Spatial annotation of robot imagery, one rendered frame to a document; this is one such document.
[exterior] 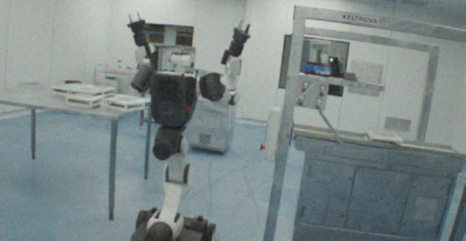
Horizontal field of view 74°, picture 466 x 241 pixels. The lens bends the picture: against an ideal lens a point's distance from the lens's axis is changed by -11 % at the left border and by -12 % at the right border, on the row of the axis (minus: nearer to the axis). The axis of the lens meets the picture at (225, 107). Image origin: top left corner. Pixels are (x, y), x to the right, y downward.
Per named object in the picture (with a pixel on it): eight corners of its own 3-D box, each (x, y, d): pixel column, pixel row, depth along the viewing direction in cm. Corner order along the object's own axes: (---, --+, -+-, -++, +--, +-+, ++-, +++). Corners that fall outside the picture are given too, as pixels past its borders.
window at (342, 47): (278, 87, 748) (284, 34, 731) (278, 87, 749) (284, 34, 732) (342, 96, 718) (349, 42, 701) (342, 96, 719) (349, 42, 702)
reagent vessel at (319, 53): (308, 62, 246) (310, 35, 244) (307, 62, 261) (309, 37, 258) (329, 65, 243) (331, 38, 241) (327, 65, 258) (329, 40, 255)
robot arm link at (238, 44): (245, 35, 203) (238, 54, 209) (255, 35, 211) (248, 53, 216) (230, 26, 209) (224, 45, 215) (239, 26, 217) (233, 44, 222)
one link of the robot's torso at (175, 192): (177, 234, 219) (192, 164, 236) (149, 228, 222) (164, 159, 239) (182, 235, 234) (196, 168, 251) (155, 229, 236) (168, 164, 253)
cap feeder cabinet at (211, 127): (182, 149, 509) (187, 97, 498) (194, 141, 564) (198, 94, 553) (223, 156, 496) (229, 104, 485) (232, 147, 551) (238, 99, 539)
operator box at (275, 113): (263, 159, 177) (269, 109, 173) (266, 151, 193) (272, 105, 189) (274, 161, 176) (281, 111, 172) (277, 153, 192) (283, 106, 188)
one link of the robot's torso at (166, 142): (171, 163, 196) (174, 132, 193) (149, 159, 197) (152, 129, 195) (184, 150, 223) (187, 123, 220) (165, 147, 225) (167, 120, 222)
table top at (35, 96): (-36, 98, 266) (-36, 94, 266) (33, 86, 375) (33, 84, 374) (117, 120, 258) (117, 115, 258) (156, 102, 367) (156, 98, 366)
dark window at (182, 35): (136, 69, 820) (141, 22, 803) (137, 69, 821) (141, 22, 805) (188, 75, 791) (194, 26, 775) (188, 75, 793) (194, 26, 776)
